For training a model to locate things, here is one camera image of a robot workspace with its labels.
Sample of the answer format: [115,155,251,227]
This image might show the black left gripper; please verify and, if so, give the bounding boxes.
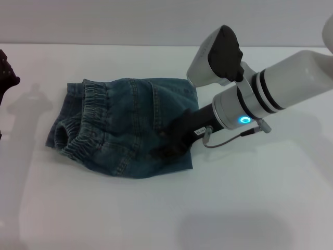
[0,49,21,108]

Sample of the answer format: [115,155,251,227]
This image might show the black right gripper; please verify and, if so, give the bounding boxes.
[150,103,225,161]

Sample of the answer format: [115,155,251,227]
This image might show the blue denim shorts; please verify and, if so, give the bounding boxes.
[46,77,200,180]

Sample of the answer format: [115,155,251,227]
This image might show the gray right gripper cable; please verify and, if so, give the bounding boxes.
[202,119,272,149]

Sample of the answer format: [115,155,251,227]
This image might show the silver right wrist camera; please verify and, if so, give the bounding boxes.
[186,24,246,88]

